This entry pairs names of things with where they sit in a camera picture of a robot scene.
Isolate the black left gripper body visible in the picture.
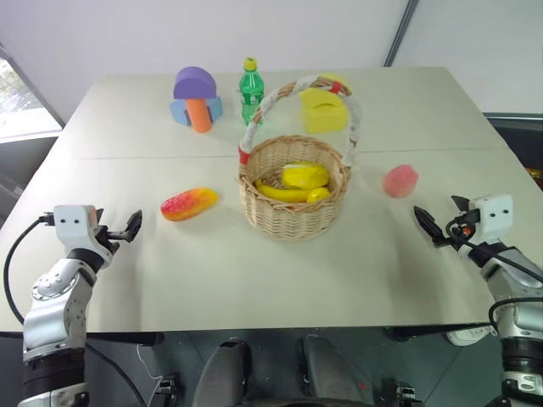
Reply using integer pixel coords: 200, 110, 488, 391
93, 224, 126, 258

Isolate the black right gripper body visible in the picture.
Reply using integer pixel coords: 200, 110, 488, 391
443, 209, 483, 252

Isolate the pink peach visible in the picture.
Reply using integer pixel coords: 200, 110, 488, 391
382, 164, 421, 199

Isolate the red and yellow mango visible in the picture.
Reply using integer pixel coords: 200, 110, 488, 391
160, 187, 220, 223

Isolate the dark furniture beside table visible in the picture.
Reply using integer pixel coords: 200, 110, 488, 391
482, 110, 543, 181

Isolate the small yellow lemon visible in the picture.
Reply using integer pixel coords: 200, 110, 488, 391
305, 187, 332, 205

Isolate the white object under table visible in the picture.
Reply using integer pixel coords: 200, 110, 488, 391
444, 325, 496, 347

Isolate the blue foam arch block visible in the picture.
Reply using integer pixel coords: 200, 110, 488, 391
169, 96, 225, 127

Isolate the orange foam cylinder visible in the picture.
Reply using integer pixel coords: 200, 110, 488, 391
186, 98, 213, 135

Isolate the yellow banana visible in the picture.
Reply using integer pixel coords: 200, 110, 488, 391
255, 177, 314, 204

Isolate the purple half-round foam block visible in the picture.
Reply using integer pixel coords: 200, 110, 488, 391
172, 65, 219, 101

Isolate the dark rounded shape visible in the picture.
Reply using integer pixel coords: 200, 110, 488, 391
192, 337, 252, 407

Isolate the green plastic bottle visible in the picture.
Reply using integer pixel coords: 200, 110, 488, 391
238, 57, 266, 127

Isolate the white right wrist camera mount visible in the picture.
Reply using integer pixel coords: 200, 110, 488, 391
467, 193, 515, 245

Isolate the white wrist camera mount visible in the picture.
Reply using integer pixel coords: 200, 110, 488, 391
467, 193, 515, 245
52, 204, 112, 256

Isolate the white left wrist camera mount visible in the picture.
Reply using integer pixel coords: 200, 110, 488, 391
52, 204, 112, 256

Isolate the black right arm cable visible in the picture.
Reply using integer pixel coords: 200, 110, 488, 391
445, 214, 543, 338

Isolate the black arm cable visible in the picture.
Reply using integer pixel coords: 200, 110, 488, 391
445, 214, 543, 338
3, 215, 56, 326

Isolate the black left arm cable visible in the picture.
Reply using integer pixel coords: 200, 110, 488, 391
3, 215, 56, 326

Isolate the thin white cable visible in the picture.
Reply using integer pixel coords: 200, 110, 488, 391
136, 342, 161, 382

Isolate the black floor cable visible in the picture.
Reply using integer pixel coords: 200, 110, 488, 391
84, 342, 148, 407

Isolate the wicker basket with handle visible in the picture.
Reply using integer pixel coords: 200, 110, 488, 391
235, 73, 363, 243

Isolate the window with grey frame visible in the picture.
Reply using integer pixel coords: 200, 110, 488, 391
0, 41, 65, 143

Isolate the grey wall post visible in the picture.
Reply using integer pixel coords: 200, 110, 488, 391
383, 0, 422, 69

